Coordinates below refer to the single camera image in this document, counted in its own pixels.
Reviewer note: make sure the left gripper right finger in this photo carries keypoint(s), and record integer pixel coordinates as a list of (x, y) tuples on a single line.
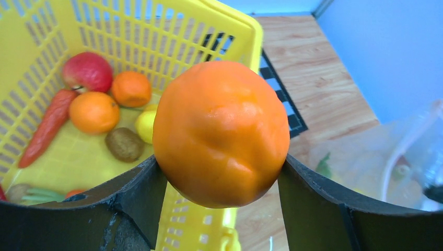
[(320, 214)]

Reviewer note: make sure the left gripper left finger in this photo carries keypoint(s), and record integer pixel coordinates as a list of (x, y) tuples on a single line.
[(120, 214)]

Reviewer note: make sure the yellow lemon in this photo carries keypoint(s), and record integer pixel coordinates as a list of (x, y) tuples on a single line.
[(144, 123)]

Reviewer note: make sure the brown kiwi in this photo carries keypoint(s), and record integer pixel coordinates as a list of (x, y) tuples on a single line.
[(16, 192), (124, 144)]

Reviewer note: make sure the clear zip top bag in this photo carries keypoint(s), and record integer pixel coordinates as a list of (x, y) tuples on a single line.
[(399, 162)]

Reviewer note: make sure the black white checkerboard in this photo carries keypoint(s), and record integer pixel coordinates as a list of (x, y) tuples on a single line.
[(267, 72)]

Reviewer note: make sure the red chili pepper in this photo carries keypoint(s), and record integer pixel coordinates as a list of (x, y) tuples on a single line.
[(2, 195)]

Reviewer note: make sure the orange tangerine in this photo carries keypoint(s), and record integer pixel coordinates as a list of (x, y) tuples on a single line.
[(94, 112), (131, 89), (221, 134)]

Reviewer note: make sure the red apple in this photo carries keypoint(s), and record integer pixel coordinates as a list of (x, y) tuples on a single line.
[(88, 71)]

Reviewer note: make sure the orange carrot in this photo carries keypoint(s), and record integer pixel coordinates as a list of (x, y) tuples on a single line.
[(54, 118)]

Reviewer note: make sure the green vegetable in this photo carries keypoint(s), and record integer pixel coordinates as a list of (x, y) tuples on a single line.
[(40, 195)]

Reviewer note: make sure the yellow plastic basket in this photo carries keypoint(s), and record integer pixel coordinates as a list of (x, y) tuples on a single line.
[(160, 39)]

